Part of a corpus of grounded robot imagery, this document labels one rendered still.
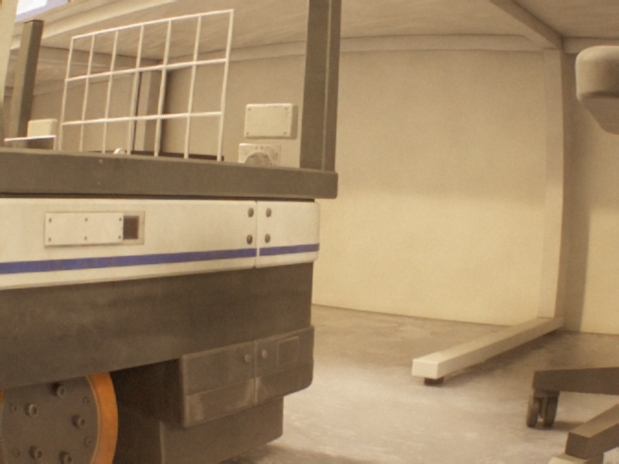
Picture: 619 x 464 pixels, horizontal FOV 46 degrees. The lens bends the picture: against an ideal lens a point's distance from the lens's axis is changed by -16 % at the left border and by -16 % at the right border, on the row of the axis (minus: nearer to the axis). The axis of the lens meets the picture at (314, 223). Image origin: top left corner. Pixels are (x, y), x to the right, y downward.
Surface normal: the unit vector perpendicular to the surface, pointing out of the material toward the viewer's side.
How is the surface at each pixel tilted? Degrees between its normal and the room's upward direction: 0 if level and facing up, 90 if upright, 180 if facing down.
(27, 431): 90
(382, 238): 90
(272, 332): 90
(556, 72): 90
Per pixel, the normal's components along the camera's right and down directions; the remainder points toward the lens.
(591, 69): -0.90, -0.03
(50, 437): 0.89, 0.06
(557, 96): -0.60, 0.00
